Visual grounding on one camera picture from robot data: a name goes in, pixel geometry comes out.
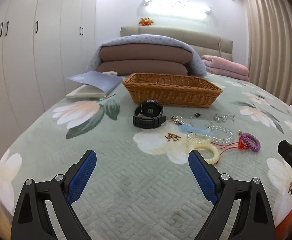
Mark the cream cloth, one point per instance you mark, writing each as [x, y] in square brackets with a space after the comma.
[109, 73]

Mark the white wardrobe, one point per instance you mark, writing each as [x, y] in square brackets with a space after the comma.
[35, 55]

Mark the beige padded headboard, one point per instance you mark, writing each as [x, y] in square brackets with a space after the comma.
[206, 40]

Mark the black wrist watch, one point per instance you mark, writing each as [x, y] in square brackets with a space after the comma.
[149, 116]

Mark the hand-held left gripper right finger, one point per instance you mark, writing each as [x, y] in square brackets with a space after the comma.
[203, 177]

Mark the orange plush toy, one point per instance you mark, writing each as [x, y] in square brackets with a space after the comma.
[146, 21]

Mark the open blue book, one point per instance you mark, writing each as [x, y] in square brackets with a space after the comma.
[95, 81]

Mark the green floral bedspread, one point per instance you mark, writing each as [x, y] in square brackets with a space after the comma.
[136, 192]

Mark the stacked brown pillows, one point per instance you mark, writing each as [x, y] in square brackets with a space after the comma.
[146, 57]

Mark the brown wicker basket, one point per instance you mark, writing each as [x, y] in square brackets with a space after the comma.
[172, 95]

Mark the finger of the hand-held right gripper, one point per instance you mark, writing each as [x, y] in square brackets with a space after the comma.
[289, 152]

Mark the beige curtain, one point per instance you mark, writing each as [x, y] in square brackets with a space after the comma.
[271, 42]

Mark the silver metal hair clip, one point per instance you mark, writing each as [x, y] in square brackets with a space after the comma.
[176, 120]

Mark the folded pink blanket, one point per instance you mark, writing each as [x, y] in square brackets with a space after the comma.
[226, 67]

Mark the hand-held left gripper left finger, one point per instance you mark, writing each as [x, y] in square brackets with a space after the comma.
[82, 175]

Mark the wall light strip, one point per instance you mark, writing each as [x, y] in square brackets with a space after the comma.
[176, 8]

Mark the blue-grey patterned blanket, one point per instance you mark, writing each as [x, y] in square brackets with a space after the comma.
[141, 40]

